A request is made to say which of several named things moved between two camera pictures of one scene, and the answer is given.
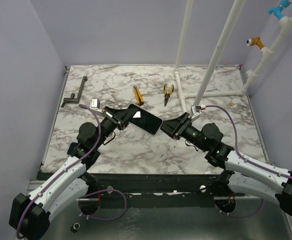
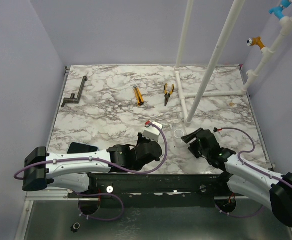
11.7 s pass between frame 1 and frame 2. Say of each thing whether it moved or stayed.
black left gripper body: moved
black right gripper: moved
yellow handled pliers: stayed
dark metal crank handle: stayed
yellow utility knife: stayed
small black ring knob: stayed
